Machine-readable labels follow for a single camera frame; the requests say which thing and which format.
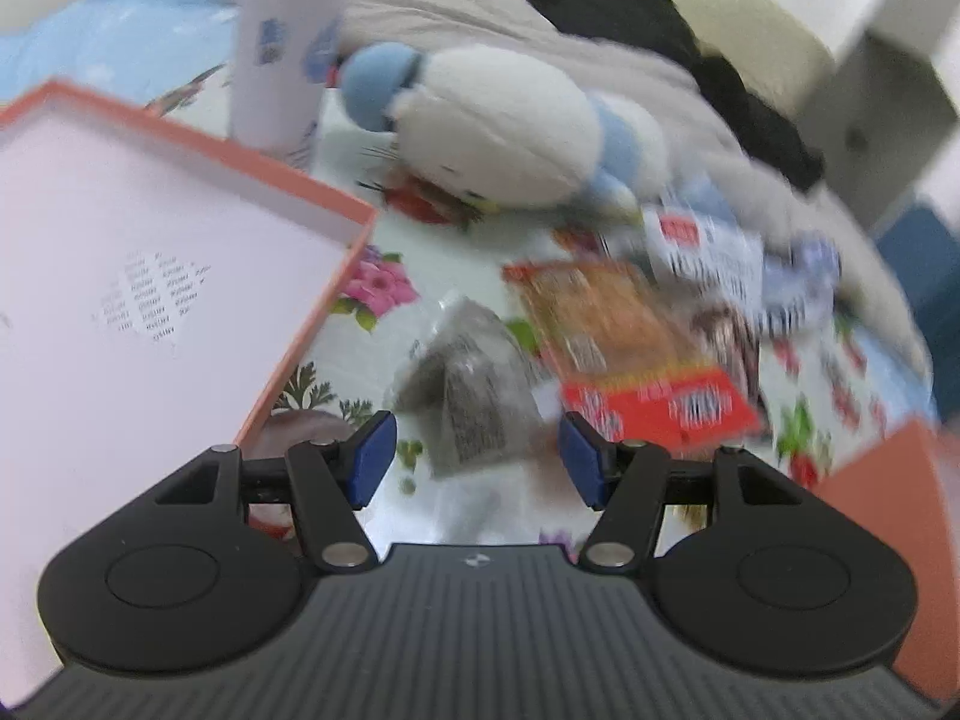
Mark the clear dark snack packet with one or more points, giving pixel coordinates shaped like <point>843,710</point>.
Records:
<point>472,382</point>

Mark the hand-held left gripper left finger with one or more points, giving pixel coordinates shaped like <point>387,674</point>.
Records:
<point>371,457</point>

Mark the white blue plush toy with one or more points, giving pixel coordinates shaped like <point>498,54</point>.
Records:
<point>510,135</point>

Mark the deep orange cardboard box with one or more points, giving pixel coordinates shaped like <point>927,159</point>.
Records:
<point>900,525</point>

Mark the grey duvet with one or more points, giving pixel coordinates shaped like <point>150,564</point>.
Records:
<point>465,15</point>

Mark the black jacket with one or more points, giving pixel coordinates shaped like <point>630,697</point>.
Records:
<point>637,15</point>

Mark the light blue snack packet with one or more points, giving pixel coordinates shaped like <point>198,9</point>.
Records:
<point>712,199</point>

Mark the white spray bottle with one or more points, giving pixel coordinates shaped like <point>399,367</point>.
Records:
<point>289,52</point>

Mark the shallow orange box lid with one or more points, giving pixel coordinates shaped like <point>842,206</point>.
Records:
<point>112,255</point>

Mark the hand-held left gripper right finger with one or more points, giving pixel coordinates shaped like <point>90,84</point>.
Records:
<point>585,465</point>

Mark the orange snack packet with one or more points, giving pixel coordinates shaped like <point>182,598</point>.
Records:
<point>622,345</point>

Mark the blue white plastic bag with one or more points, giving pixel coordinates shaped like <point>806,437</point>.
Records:
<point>799,285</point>

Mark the brown snack packet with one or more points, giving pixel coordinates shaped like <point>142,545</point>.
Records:
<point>724,345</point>

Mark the white wall cabinet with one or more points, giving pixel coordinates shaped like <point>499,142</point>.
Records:
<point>900,105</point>

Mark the fruit print mat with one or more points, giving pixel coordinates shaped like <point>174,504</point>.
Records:
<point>390,285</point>

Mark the white red snack packet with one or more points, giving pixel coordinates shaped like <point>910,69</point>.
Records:
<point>705,255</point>

